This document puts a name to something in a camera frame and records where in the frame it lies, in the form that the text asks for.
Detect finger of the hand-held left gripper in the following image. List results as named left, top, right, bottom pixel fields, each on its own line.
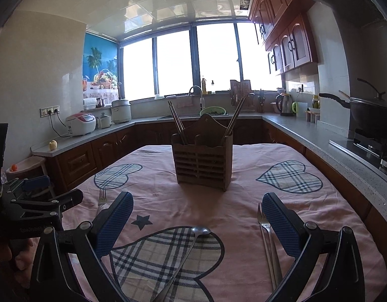
left=9, top=189, right=84, bottom=224
left=5, top=176, right=55, bottom=202

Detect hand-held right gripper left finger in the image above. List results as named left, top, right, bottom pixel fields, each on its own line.
left=29, top=191, right=135, bottom=302

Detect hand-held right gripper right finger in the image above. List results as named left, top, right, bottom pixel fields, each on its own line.
left=262, top=192, right=366, bottom=302

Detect wooden slatted utensil holder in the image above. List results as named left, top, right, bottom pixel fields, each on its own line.
left=171, top=113, right=233, bottom=192

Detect brown wooden chopstick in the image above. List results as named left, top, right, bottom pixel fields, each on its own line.
left=224, top=98, right=244, bottom=139

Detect dark wooden chopstick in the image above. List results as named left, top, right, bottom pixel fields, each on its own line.
left=171, top=101, right=188, bottom=144
left=167, top=101, right=183, bottom=145

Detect pink plastic stool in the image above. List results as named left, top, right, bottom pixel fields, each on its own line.
left=5, top=157, right=55, bottom=200

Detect metal fork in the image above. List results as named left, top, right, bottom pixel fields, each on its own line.
left=257, top=202, right=277, bottom=291
left=97, top=189, right=108, bottom=215

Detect slim metal utensil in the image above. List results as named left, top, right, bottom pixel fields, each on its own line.
left=267, top=226, right=284, bottom=287

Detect brown wooden lower cabinets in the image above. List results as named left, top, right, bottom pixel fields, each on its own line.
left=53, top=118, right=387, bottom=236

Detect brown wooden cabinets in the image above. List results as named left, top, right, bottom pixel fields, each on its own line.
left=53, top=118, right=387, bottom=236
left=248, top=0, right=319, bottom=77

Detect pink plaid-heart tablecloth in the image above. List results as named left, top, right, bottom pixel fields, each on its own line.
left=59, top=144, right=387, bottom=302

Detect white and red rice cooker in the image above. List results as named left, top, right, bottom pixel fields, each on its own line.
left=65, top=112, right=97, bottom=138

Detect metal spoon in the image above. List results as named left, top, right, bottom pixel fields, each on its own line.
left=154, top=225, right=212, bottom=302

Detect small white appliance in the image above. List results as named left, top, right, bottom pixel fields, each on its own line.
left=97, top=112, right=112, bottom=130

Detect grey speckled countertop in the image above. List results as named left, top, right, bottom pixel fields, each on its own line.
left=31, top=112, right=387, bottom=197

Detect large white cooker pot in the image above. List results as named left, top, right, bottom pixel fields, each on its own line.
left=111, top=98, right=132, bottom=124

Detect light wooden chopstick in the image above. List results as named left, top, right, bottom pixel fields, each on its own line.
left=227, top=96, right=246, bottom=138

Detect steel electric kettle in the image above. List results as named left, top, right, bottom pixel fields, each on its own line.
left=275, top=91, right=296, bottom=117

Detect gas stove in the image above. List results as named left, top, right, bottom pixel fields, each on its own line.
left=352, top=128, right=387, bottom=168

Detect dark countertop tool holder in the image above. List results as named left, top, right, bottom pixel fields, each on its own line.
left=257, top=89, right=267, bottom=114

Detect green plastic basin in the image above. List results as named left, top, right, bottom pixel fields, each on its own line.
left=199, top=106, right=228, bottom=117

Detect black wok with lid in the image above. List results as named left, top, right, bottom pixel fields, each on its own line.
left=349, top=78, right=387, bottom=133

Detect kitchen faucet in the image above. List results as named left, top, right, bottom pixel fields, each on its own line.
left=188, top=85, right=207, bottom=111

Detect kitchen window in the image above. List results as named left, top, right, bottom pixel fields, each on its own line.
left=118, top=18, right=287, bottom=102

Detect brown wooden upper cabinets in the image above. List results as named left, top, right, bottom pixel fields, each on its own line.
left=248, top=0, right=319, bottom=77

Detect black power cable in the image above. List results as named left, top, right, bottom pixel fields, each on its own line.
left=49, top=111, right=72, bottom=138

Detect tropical fruit wall poster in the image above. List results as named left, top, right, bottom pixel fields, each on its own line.
left=83, top=32, right=119, bottom=100

